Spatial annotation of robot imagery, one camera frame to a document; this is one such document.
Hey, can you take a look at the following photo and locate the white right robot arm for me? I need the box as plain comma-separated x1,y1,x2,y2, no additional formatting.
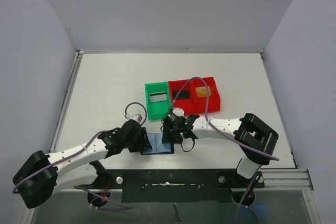
162,109,279,187

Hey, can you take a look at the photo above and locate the gold striped card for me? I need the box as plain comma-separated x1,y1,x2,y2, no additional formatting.
195,86,212,98

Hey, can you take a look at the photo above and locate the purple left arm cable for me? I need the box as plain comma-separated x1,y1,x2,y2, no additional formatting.
12,102,149,211

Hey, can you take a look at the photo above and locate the red plastic bin right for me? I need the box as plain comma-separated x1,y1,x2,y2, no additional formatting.
192,77,221,114

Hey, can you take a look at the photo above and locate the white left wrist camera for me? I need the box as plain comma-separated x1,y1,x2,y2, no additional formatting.
124,113,142,123

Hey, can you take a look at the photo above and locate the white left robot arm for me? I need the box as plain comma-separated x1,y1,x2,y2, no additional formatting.
12,119,151,209

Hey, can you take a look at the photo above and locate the blue leather card holder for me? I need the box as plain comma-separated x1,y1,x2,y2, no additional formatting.
141,133,174,155

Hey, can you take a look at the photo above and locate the aluminium rail right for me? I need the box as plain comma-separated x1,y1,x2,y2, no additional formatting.
261,168,314,190

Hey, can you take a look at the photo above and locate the green plastic bin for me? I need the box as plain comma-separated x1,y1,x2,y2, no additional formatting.
144,82,171,120

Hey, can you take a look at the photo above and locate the red plastic bin middle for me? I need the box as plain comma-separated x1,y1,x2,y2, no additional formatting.
168,80,197,115

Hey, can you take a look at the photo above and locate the red plastic bin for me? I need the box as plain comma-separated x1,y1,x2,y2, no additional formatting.
168,80,197,115
192,77,221,114

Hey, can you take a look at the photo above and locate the black card in red bin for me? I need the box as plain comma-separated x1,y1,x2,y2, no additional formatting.
172,90,190,100

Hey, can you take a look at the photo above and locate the silver card in green bin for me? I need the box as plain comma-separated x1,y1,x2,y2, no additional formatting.
149,92,167,103

